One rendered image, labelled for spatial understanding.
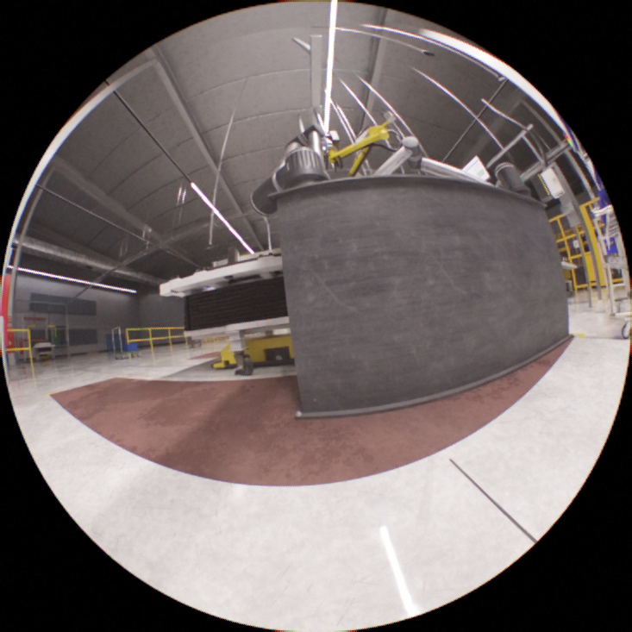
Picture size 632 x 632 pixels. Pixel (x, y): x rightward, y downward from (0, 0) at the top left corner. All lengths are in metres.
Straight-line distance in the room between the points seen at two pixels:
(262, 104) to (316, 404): 10.63
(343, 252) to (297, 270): 0.18
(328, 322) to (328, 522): 0.57
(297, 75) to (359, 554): 10.52
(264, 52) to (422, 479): 10.38
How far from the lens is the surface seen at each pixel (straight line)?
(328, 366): 0.67
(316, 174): 0.93
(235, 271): 1.39
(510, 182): 1.69
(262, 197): 1.15
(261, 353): 1.78
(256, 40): 10.05
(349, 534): 0.39
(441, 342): 0.74
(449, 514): 0.42
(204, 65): 10.42
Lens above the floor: 0.36
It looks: 2 degrees up
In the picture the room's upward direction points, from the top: 8 degrees counter-clockwise
